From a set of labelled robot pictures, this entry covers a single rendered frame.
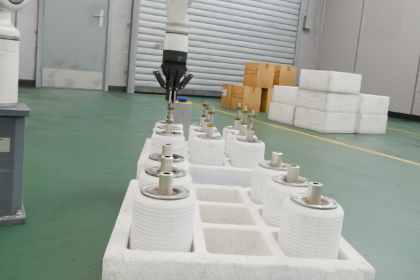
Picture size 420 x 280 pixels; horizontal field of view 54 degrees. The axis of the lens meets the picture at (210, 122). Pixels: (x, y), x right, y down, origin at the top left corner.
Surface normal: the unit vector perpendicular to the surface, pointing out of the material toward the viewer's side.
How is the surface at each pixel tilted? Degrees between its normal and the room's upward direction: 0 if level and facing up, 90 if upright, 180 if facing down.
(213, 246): 90
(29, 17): 90
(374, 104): 90
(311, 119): 90
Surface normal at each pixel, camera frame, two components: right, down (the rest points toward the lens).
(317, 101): -0.87, -0.02
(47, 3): 0.47, 0.15
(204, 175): 0.09, 0.13
